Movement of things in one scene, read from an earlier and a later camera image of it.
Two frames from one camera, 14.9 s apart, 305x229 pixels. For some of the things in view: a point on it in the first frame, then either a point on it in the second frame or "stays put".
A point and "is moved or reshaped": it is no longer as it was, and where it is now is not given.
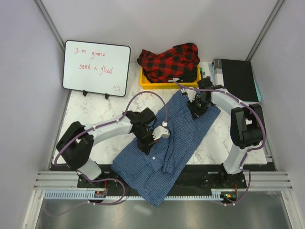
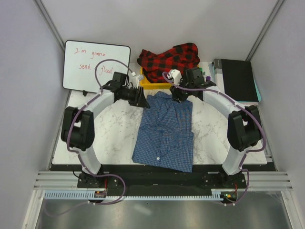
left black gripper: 146,147 → 139,99
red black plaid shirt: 179,62 stays put
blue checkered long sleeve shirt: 149,173 is moved or reshaped
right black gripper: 195,113 → 176,95
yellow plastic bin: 146,84 stays put
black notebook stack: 238,79 stays put
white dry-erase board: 96,68 stays put
